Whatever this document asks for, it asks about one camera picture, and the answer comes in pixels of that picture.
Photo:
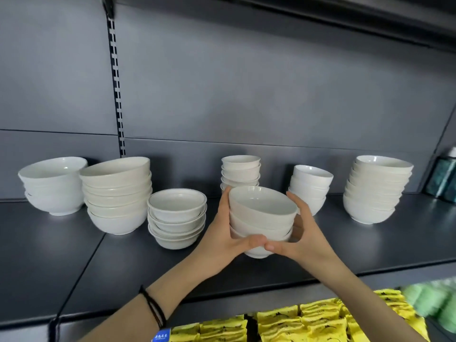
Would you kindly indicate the person's right forearm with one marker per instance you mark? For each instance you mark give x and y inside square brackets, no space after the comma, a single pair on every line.
[363,306]

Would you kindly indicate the large grey metal back panel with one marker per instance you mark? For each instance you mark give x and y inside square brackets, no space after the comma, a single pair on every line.
[53,67]
[267,85]

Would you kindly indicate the off-white ceramic bowl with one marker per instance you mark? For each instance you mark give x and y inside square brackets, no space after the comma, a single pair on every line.
[368,215]
[384,163]
[381,178]
[377,186]
[376,195]
[372,203]

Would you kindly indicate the row of blue boxes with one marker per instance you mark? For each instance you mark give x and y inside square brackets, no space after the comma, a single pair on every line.
[161,336]

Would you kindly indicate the group of white bowls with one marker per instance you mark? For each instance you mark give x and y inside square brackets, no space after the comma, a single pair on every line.
[199,163]

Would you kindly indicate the person's left hand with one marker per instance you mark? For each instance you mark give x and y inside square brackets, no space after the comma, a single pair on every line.
[217,245]

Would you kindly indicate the narrow grey metal back panel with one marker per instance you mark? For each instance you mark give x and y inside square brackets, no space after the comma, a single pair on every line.
[35,146]

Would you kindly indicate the deep white ceramic bowl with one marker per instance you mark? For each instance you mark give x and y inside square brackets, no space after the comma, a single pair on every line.
[224,186]

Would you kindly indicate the yellow packets shelf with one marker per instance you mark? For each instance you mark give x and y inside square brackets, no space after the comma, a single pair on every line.
[320,320]

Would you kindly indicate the white wide-rimmed ceramic bowl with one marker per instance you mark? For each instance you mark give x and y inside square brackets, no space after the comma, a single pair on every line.
[178,227]
[174,244]
[178,236]
[176,203]

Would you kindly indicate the row of teal pump bottles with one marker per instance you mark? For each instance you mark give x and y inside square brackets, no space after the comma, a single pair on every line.
[441,178]

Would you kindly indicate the cream ceramic bowl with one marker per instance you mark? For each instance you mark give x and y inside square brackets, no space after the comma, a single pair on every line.
[115,226]
[117,191]
[117,202]
[114,172]
[117,212]

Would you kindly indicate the person's right hand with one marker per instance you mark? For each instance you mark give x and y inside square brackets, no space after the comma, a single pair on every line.
[313,249]

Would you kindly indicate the green packets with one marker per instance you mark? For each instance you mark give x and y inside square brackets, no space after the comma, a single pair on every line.
[427,299]

